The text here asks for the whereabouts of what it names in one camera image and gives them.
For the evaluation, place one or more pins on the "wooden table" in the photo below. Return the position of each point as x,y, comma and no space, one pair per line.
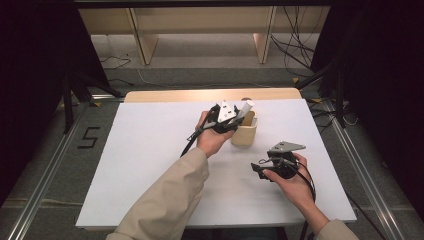
166,96

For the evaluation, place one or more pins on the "person's right hand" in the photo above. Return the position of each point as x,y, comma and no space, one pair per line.
296,190

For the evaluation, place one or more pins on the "black curtain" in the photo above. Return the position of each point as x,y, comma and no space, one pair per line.
33,83
383,83

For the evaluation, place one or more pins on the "person's left hand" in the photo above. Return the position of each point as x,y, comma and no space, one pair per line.
208,141

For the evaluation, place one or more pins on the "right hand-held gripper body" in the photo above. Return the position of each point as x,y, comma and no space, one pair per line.
286,146

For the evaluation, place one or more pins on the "black overhead frame bar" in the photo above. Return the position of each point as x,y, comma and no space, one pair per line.
200,3

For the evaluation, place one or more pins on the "black metal stand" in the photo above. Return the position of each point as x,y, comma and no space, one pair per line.
339,100
68,106

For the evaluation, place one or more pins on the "beige wooden shelf unit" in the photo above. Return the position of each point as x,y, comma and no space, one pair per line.
200,20

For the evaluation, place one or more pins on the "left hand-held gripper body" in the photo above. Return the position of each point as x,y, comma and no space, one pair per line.
225,115

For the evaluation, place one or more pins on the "metal floor rail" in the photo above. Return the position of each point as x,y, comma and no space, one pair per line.
363,180
43,186

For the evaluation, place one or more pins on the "cream square cup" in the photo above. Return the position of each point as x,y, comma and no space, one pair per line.
244,136

